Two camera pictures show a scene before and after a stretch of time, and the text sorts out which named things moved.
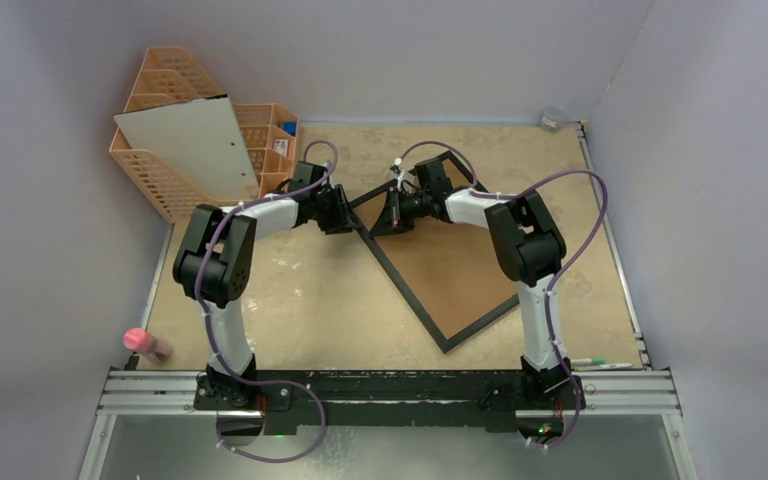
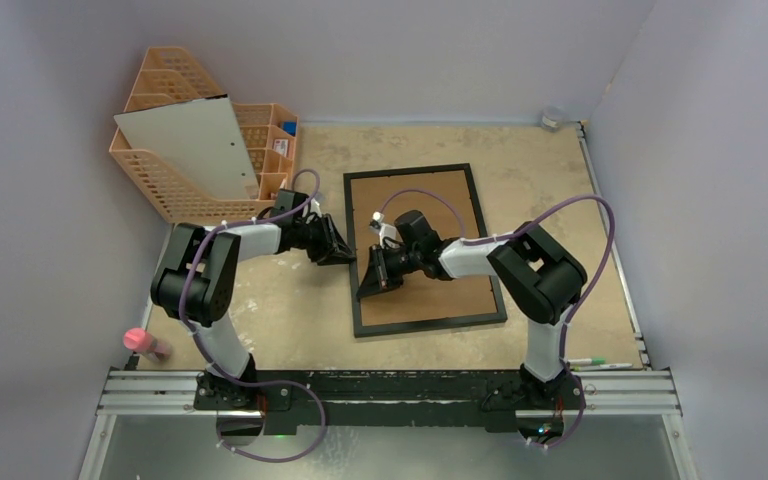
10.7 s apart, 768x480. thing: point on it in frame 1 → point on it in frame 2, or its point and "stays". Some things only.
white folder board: x=199 y=139 stays
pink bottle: x=143 y=340 stays
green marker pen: x=588 y=361 stays
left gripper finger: x=349 y=220 → x=337 y=250
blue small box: x=289 y=127 stays
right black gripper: x=393 y=211 → x=382 y=268
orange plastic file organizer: x=269 y=131 stays
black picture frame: x=368 y=227 → x=425 y=324
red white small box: x=281 y=146 stays
